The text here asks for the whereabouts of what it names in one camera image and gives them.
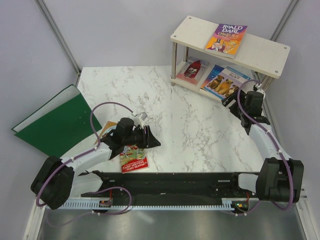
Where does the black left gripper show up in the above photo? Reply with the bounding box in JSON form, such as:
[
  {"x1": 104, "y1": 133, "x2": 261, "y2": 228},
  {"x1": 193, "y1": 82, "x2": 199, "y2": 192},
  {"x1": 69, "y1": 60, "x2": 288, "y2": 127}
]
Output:
[{"x1": 123, "y1": 125, "x2": 161, "y2": 149}]

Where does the Why Do Dogs Bark book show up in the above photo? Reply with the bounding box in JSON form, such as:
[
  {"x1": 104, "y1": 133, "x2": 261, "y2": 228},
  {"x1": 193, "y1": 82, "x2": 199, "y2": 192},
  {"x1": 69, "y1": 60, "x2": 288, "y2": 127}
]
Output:
[{"x1": 201, "y1": 66, "x2": 251, "y2": 100}]

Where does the Jane Eyre book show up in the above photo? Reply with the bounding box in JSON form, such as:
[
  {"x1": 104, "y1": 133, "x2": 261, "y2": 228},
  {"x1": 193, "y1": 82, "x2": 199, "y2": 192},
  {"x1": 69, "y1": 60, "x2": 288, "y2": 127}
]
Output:
[{"x1": 200, "y1": 64, "x2": 225, "y2": 90}]

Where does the Charlie Chocolate Factory book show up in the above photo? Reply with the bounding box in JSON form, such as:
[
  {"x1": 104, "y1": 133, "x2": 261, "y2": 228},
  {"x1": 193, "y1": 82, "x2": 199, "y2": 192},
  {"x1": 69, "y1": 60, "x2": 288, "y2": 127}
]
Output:
[{"x1": 204, "y1": 23, "x2": 248, "y2": 59}]

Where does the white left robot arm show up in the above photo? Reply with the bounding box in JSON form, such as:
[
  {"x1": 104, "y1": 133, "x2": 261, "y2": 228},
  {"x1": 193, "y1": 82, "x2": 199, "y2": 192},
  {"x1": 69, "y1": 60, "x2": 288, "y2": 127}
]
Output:
[{"x1": 30, "y1": 112, "x2": 161, "y2": 210}]

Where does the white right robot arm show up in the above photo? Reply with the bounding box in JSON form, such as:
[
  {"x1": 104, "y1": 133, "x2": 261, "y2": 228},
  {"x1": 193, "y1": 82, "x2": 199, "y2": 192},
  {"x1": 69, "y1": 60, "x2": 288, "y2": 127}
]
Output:
[{"x1": 222, "y1": 90, "x2": 304, "y2": 205}]

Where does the red 13-Storey Treehouse book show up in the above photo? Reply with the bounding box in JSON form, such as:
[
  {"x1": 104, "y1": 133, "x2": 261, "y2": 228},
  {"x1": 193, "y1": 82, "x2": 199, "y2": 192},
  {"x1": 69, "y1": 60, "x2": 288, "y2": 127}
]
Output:
[{"x1": 119, "y1": 145, "x2": 149, "y2": 174}]

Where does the orange Charlie portrait book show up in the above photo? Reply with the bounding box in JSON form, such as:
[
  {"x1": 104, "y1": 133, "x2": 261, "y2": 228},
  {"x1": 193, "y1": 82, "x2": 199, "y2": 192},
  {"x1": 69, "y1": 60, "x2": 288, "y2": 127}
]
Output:
[{"x1": 97, "y1": 121, "x2": 117, "y2": 139}]

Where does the white two-tier shelf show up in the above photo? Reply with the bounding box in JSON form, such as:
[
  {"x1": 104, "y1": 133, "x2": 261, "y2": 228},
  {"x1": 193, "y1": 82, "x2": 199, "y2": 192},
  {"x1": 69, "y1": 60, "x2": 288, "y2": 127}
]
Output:
[{"x1": 170, "y1": 15, "x2": 290, "y2": 101}]

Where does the red house cover book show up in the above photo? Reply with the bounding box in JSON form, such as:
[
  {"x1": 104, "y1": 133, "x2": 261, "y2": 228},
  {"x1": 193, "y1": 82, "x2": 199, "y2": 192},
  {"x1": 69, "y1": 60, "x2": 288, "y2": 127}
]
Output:
[{"x1": 176, "y1": 57, "x2": 209, "y2": 85}]

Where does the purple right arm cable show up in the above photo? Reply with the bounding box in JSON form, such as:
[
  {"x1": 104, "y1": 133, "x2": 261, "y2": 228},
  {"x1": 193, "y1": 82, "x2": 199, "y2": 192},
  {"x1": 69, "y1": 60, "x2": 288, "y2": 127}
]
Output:
[{"x1": 226, "y1": 79, "x2": 296, "y2": 216}]

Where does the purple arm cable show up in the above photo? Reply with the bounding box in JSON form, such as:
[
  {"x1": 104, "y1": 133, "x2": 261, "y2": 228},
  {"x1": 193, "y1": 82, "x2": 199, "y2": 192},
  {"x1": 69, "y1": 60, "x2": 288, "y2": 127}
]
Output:
[
  {"x1": 226, "y1": 79, "x2": 296, "y2": 216},
  {"x1": 36, "y1": 102, "x2": 133, "y2": 227}
]

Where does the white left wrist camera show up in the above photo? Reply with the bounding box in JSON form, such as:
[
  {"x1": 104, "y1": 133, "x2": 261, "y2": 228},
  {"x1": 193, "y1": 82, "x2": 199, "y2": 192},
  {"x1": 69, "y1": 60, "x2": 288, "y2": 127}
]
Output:
[{"x1": 133, "y1": 112, "x2": 148, "y2": 128}]

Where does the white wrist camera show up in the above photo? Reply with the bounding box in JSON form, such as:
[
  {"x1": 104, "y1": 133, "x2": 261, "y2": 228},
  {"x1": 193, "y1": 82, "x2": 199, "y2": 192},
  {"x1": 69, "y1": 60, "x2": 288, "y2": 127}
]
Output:
[
  {"x1": 253, "y1": 83, "x2": 266, "y2": 98},
  {"x1": 133, "y1": 112, "x2": 148, "y2": 128}
]

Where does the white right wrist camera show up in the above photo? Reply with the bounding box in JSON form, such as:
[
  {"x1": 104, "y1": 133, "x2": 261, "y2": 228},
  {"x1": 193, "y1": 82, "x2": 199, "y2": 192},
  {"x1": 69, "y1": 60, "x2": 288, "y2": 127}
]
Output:
[{"x1": 253, "y1": 83, "x2": 266, "y2": 98}]

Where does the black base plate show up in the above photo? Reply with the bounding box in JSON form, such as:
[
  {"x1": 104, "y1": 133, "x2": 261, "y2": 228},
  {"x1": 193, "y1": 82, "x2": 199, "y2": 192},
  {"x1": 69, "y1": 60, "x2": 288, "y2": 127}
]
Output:
[{"x1": 74, "y1": 171, "x2": 261, "y2": 207}]

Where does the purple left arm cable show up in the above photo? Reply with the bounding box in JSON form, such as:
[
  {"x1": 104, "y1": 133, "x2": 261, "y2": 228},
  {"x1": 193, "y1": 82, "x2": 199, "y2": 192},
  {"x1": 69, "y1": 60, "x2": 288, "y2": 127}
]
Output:
[{"x1": 36, "y1": 102, "x2": 133, "y2": 227}]

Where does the white slotted cable duct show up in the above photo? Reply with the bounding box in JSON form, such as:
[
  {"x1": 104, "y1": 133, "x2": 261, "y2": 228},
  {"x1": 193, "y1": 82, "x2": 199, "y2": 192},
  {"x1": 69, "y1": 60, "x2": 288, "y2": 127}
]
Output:
[{"x1": 58, "y1": 198, "x2": 248, "y2": 211}]

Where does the green ring binder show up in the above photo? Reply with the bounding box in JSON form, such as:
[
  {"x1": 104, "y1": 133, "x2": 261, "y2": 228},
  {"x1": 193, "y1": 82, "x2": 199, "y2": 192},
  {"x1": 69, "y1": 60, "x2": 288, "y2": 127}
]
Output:
[{"x1": 11, "y1": 84, "x2": 102, "y2": 157}]

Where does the aluminium rail frame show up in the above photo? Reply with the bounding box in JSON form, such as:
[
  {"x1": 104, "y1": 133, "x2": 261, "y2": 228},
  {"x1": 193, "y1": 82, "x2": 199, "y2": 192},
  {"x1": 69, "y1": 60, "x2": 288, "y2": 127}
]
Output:
[{"x1": 299, "y1": 188, "x2": 308, "y2": 201}]

